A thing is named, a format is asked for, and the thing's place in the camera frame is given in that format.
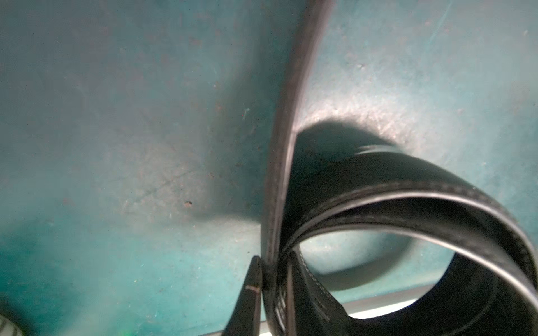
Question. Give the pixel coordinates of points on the dark green table mat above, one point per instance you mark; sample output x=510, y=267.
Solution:
x=135, y=137

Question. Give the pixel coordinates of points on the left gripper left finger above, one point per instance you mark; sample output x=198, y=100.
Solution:
x=246, y=317

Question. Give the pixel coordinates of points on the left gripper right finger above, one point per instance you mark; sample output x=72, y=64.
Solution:
x=311, y=311

